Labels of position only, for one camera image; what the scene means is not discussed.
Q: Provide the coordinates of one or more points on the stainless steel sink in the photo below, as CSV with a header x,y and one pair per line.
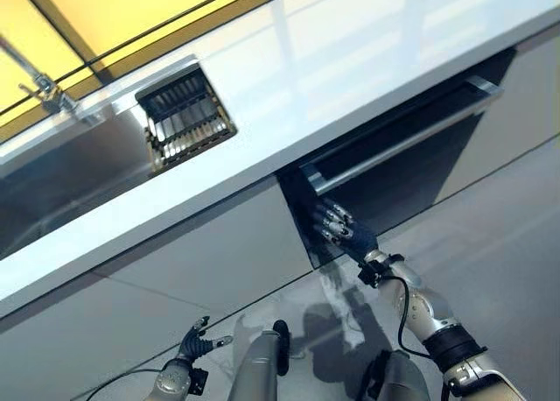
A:
x,y
65,177

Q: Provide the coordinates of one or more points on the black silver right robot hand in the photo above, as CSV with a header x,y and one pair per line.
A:
x,y
359,241

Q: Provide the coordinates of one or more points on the grey right robot leg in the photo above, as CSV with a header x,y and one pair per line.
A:
x,y
398,379

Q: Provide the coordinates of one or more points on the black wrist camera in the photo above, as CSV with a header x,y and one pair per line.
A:
x,y
198,381
372,272

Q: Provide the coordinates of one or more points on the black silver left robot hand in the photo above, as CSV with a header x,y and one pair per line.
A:
x,y
197,342

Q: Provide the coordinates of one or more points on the grey robot leg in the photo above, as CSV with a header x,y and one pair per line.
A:
x,y
258,366
398,379

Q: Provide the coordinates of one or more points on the grey left robot leg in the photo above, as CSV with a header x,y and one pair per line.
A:
x,y
258,366

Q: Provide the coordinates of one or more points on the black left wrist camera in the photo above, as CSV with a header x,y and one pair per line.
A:
x,y
198,381

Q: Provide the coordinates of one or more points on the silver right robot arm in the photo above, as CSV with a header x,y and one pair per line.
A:
x,y
429,313

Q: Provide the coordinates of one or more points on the white end cabinet door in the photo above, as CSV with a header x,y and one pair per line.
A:
x,y
516,112

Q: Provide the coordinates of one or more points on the black dish drying rack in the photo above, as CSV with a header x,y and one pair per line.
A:
x,y
184,116

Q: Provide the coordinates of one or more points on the wide white cabinet door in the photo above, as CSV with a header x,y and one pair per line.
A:
x,y
87,344

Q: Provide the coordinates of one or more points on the chrome gooseneck kitchen faucet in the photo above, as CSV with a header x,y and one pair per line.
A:
x,y
48,90

